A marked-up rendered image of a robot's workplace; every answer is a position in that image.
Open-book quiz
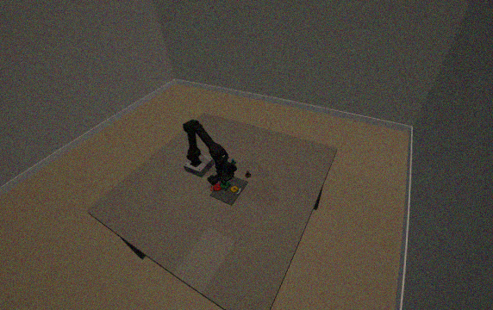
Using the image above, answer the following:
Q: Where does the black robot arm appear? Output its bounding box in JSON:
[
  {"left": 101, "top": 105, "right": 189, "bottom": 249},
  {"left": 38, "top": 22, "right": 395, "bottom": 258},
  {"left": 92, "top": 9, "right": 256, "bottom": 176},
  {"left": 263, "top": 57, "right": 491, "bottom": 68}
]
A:
[{"left": 184, "top": 119, "right": 235, "bottom": 182}]

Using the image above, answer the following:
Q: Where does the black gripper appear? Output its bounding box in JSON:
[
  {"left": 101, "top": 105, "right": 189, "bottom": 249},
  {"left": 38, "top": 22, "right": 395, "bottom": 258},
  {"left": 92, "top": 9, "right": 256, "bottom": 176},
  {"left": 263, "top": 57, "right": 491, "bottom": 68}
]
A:
[{"left": 207, "top": 163, "right": 237, "bottom": 185}]

